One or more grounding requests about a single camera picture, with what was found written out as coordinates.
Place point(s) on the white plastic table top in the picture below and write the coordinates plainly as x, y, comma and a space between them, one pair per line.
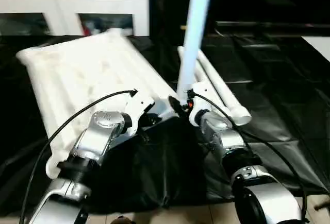
90, 67

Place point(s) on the white plastic table leg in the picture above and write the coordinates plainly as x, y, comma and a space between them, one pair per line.
203, 76
196, 28
181, 61
221, 85

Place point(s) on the small tan label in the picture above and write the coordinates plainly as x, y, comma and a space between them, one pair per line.
183, 27

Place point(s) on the black mat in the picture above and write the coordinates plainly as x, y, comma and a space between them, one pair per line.
270, 92

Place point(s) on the long black bar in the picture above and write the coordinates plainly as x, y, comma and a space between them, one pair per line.
270, 25

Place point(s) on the white cabinet with glass doors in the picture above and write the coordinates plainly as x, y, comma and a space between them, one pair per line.
77, 2

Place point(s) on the flat white board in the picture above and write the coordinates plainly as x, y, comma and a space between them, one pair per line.
319, 46

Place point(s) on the black stick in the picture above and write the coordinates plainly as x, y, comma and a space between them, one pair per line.
322, 203

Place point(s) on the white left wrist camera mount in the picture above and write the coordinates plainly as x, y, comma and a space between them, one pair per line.
139, 105

